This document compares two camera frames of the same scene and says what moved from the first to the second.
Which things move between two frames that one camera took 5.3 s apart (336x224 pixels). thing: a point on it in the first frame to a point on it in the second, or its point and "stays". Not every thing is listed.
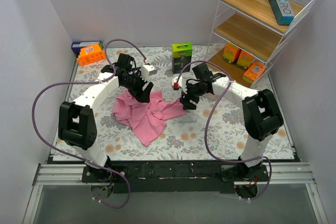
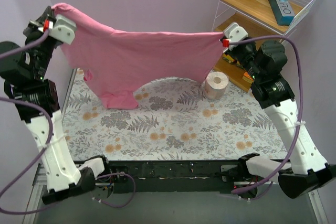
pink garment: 146,116 to 118,61
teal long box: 282,13 stays
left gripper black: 140,89 to 43,16
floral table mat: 168,103 stays
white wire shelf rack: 256,12 stays
